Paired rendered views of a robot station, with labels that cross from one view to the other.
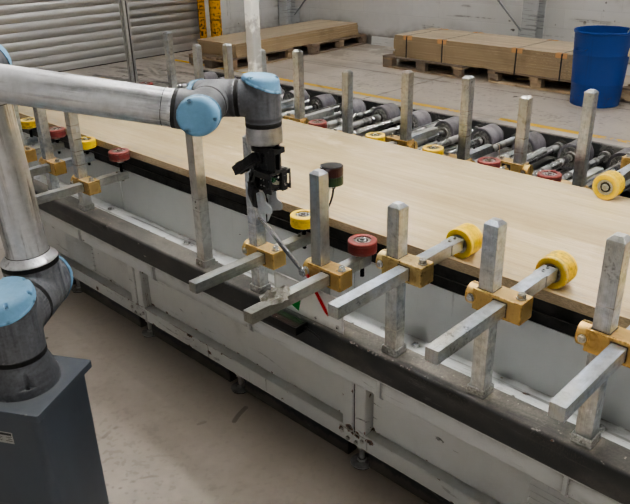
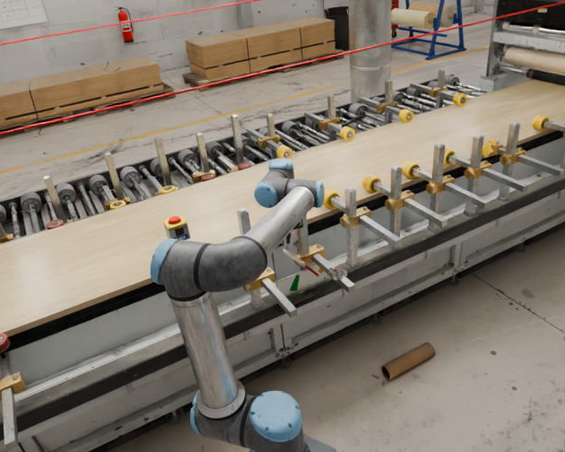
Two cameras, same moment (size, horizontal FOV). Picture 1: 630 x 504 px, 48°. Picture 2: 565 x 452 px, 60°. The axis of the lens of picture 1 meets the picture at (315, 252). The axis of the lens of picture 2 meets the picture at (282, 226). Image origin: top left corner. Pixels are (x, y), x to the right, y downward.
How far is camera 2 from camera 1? 206 cm
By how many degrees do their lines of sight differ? 61
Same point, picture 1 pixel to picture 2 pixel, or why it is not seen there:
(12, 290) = (276, 402)
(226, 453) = not seen: hidden behind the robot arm
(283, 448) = not seen: hidden behind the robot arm
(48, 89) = (283, 229)
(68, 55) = not seen: outside the picture
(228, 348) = (158, 401)
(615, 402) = (404, 219)
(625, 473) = (453, 226)
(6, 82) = (271, 241)
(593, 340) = (438, 187)
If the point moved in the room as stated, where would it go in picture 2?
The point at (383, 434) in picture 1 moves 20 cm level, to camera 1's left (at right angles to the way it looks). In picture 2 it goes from (297, 334) to (287, 362)
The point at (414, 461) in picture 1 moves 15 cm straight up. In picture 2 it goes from (321, 328) to (319, 308)
